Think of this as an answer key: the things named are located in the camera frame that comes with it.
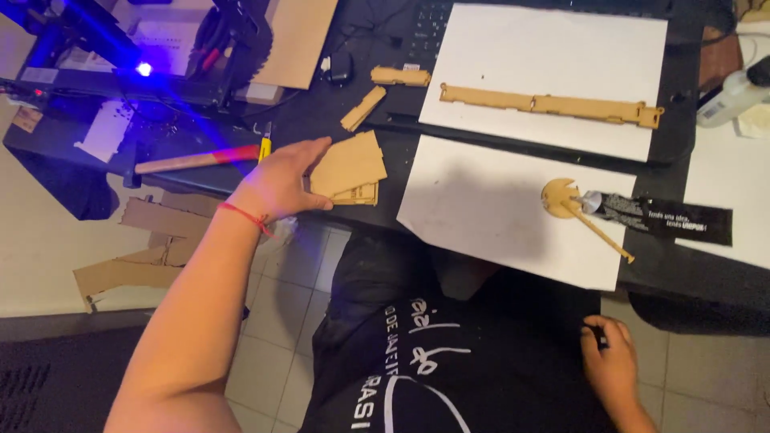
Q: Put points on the person's left hand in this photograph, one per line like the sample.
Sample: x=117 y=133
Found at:
x=274 y=186

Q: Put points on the person's right hand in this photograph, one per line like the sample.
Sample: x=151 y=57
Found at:
x=613 y=367

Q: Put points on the person's right fingers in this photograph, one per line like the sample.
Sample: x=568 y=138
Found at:
x=601 y=355

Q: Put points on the plain wooden board stack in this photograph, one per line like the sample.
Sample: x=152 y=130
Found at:
x=352 y=165

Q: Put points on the black glue tube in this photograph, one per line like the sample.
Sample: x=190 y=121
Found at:
x=661 y=217

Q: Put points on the person's black printed shirt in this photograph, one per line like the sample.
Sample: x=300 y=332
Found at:
x=433 y=355

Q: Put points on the white paper sheet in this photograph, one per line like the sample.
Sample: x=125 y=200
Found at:
x=541 y=48
x=481 y=210

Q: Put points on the long notched wooden strip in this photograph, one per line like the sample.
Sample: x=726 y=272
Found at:
x=553 y=105

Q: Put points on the white plastic bottle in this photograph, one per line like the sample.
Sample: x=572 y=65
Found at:
x=731 y=96

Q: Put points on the crumpled clear plastic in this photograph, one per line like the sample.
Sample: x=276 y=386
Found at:
x=286 y=228

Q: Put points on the short notched wooden piece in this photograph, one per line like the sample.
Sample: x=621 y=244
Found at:
x=363 y=109
x=400 y=76

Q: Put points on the black laptop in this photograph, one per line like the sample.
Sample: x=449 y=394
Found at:
x=430 y=30

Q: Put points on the black computer mouse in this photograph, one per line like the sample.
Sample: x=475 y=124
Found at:
x=340 y=67

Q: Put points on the yellow utility knife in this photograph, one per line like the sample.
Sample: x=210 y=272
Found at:
x=264 y=147

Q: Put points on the brown cardboard sheet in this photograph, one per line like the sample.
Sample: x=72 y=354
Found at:
x=298 y=39

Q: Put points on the cardboard scraps heap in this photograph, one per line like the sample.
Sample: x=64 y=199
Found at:
x=162 y=231

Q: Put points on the white cut-out sheet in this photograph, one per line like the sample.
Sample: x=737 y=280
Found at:
x=102 y=135

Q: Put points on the laser engraver machine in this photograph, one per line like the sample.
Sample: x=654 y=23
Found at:
x=120 y=54

